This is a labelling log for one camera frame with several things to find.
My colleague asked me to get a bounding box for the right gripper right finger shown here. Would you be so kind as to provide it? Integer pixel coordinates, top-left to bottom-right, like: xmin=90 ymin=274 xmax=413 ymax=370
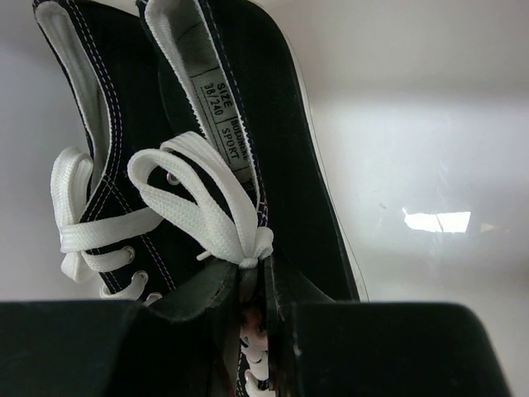
xmin=264 ymin=254 xmax=528 ymax=396

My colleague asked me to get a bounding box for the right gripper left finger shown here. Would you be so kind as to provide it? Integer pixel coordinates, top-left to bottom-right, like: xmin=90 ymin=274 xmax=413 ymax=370
xmin=1 ymin=260 xmax=239 ymax=396

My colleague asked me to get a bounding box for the black sneaker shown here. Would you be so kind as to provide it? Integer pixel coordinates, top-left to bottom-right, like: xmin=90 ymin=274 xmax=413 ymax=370
xmin=33 ymin=1 xmax=199 ymax=305
xmin=136 ymin=0 xmax=373 ymax=397

